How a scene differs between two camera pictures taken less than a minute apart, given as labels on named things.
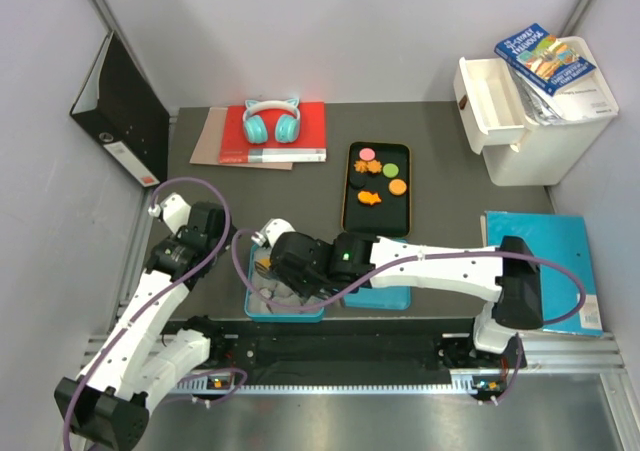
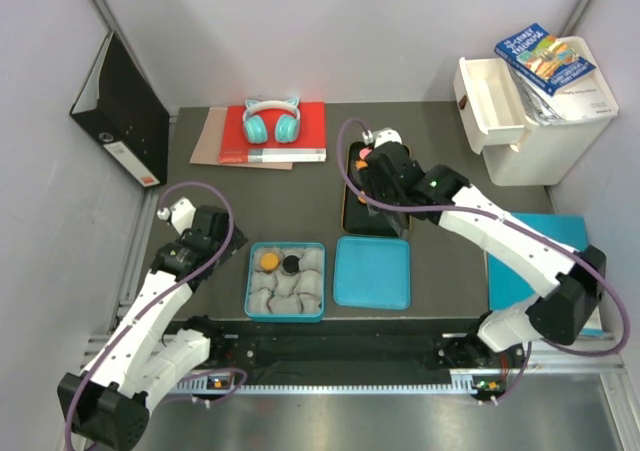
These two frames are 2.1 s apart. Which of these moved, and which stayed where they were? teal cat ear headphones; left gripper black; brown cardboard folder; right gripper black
Moved: right gripper black
Stayed: teal cat ear headphones; brown cardboard folder; left gripper black
